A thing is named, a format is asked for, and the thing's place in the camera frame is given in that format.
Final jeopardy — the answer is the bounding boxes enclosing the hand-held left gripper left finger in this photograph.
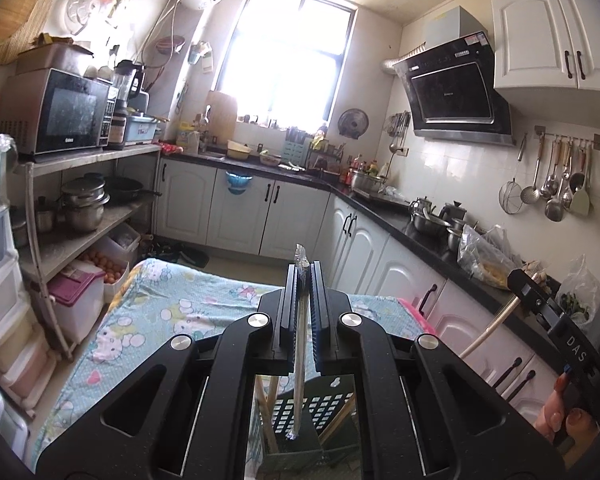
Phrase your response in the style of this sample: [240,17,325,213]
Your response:
[32,262,301,480]

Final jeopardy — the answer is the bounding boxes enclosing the brown cardboard box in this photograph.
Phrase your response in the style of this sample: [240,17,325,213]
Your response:
[15,42,96,78]

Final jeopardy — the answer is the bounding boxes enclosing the black range hood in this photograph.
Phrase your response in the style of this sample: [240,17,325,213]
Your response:
[392,7,513,148]

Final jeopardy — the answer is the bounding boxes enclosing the row of hanging kitchen utensils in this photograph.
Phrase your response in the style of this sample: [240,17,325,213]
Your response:
[497,127,600,223]

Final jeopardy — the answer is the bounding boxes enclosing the wooden cutting board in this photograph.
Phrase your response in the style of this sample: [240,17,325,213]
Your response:
[205,91,238,143]

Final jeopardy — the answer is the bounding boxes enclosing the person's right hand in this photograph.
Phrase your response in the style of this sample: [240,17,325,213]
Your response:
[534,374,600,450]

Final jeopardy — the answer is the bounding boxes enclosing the black kitchen countertop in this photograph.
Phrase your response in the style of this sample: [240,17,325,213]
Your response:
[160,147,600,361]

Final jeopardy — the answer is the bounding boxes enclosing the green cutlery drainer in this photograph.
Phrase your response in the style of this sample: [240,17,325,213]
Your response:
[285,127,311,161]

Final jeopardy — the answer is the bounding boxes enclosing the green perforated utensil holder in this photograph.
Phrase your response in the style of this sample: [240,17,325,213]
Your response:
[252,374,360,478]

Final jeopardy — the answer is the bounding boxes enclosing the pastel plastic drawer unit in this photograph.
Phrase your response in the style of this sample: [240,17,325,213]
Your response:
[0,132,56,411]

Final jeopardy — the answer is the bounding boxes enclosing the white round food cover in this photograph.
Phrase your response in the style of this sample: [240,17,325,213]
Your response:
[65,0,101,36]

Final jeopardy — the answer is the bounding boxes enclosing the clear box of eggs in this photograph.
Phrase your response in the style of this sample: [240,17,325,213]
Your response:
[77,250,131,301]

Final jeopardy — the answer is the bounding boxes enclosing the white metal shelf rack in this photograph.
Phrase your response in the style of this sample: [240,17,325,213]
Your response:
[15,142,163,361]

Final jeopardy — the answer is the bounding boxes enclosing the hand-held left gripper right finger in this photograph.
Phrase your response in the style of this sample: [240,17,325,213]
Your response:
[310,261,568,480]

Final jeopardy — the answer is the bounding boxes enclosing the black blender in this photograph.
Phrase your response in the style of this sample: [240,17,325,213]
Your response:
[111,60,146,148]

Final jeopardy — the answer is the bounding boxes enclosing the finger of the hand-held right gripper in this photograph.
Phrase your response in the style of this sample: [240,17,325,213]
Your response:
[509,267,548,313]

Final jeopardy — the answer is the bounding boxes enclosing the cream flexible straw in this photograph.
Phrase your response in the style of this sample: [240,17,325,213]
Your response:
[460,294,521,361]

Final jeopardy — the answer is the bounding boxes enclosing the kitchen window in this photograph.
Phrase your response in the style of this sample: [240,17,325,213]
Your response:
[212,0,356,131]

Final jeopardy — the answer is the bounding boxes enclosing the clear plastic bag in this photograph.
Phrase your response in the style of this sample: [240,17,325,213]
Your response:
[457,225,523,288]

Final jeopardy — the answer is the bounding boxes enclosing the pink-lidded storage container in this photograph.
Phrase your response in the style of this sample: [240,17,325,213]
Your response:
[47,265,106,343]

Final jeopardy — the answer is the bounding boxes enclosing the hanging steel ladle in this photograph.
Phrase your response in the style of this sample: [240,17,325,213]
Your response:
[387,111,411,155]

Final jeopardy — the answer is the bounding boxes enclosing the small steel pot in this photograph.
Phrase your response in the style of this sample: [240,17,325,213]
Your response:
[447,225,473,253]

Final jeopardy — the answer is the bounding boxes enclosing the stacked steel pots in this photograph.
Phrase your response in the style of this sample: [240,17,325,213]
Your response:
[60,175,111,233]

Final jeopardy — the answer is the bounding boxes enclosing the white plastic drawer unit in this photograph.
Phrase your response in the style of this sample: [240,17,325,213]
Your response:
[0,375,31,456]

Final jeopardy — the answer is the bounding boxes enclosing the black microwave oven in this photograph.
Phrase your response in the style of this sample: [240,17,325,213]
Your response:
[0,67,118,156]

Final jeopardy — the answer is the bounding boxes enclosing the cartoon printed blanket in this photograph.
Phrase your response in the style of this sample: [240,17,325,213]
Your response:
[32,257,433,466]

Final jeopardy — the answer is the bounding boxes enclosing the steel cooking pot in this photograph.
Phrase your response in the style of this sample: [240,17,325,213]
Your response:
[350,167,388,193]

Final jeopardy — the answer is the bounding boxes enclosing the black frying pan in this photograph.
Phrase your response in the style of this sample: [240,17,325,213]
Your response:
[105,177,163,206]

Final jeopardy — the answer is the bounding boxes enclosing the white base cabinets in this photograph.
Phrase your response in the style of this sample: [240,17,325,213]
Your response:
[155,157,571,411]

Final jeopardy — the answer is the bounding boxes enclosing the white wall cabinet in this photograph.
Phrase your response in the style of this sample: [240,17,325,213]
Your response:
[490,0,600,96]

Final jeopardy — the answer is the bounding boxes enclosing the pale wooden chopstick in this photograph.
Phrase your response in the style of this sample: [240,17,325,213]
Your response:
[319,394,356,453]

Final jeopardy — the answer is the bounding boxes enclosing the blue hanging bowl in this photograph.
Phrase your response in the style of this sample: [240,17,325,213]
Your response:
[225,170,253,196]

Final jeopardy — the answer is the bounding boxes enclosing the plastic bag of greens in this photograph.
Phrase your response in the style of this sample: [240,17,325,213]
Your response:
[560,255,600,331]

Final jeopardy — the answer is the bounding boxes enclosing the grey-blue dish box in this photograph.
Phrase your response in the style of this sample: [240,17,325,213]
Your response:
[125,112,161,143]

